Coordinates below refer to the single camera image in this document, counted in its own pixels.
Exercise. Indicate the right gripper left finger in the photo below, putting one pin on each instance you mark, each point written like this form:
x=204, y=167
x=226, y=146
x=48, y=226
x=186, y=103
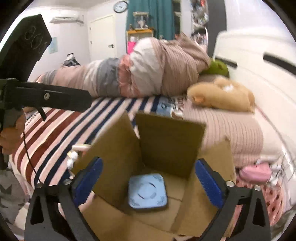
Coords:
x=53, y=211

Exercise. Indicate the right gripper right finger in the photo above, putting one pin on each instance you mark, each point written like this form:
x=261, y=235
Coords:
x=253, y=221

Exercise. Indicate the white contact lens case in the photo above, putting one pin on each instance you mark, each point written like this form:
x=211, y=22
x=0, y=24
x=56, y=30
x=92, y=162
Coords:
x=75, y=153

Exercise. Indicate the person's left hand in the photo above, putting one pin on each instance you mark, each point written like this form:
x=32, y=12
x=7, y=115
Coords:
x=11, y=136

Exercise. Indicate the pink pouch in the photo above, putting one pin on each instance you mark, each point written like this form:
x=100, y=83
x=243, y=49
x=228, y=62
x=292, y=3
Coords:
x=260, y=173

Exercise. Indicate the striped fleece blanket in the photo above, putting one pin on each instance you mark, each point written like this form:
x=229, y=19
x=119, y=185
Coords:
x=42, y=153

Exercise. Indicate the white door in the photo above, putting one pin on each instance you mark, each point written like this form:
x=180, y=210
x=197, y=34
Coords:
x=102, y=38

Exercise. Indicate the blue square device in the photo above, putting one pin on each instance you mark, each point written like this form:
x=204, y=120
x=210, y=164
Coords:
x=147, y=192

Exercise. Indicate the cardboard box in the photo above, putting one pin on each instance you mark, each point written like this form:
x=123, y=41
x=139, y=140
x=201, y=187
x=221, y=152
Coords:
x=160, y=145

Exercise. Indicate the pink ribbed pillow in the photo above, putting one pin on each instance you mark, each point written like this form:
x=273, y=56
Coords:
x=241, y=129

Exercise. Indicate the yellow wooden shelf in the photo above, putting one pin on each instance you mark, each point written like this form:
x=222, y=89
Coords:
x=137, y=34

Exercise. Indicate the rolled striped duvet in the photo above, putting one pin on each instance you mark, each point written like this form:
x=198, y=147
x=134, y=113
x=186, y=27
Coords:
x=154, y=67

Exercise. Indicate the tan plush toy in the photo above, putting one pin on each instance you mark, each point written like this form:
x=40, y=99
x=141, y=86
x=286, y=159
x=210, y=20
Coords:
x=222, y=93

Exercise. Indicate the teal curtain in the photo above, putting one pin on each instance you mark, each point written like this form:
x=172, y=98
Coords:
x=161, y=16

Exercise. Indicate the green plush toy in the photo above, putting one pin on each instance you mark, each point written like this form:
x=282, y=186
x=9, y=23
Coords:
x=217, y=67

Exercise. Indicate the white bed headboard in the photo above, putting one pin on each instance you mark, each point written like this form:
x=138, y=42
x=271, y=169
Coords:
x=265, y=64

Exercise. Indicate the blue wall picture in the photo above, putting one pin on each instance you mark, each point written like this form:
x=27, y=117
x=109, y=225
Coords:
x=53, y=47

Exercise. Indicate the wall air conditioner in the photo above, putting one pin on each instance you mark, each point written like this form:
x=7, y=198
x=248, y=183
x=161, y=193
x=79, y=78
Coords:
x=67, y=19

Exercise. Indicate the round wall clock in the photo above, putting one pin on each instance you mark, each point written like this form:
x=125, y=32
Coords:
x=120, y=7

